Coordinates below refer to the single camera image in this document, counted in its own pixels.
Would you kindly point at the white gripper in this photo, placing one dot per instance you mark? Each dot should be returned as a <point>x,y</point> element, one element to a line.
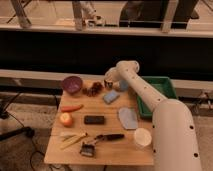
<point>111,75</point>

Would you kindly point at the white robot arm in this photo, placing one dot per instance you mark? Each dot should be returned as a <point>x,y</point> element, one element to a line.
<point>175,146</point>

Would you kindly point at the metal cup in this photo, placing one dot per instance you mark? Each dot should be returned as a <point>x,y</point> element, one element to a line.
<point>108,84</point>

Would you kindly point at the light blue cup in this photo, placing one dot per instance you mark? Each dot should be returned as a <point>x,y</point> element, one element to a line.
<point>123,85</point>

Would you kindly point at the white plastic cup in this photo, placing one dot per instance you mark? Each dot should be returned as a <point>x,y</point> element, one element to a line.
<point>142,137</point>

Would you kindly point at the dark red grape bunch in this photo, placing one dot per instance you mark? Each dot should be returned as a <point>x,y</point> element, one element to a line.
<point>94,90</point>

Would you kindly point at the blue sponge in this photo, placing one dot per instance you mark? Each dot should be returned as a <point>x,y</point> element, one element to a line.
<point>110,96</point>

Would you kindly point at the purple bowl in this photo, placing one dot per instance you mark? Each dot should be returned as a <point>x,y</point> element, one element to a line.
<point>72,84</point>

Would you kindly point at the blue grey cloth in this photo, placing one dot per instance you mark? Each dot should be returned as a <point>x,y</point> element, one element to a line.
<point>128,118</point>

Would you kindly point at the black rectangular block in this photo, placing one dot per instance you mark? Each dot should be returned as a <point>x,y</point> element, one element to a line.
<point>94,120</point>

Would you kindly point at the green plastic tray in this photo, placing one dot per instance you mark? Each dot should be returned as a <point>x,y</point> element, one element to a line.
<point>163,85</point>

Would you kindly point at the orange carrot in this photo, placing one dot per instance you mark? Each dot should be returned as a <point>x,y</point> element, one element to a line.
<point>71,108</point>

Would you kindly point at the red yellow apple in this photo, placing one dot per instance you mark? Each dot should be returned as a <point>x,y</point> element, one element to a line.
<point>66,119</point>

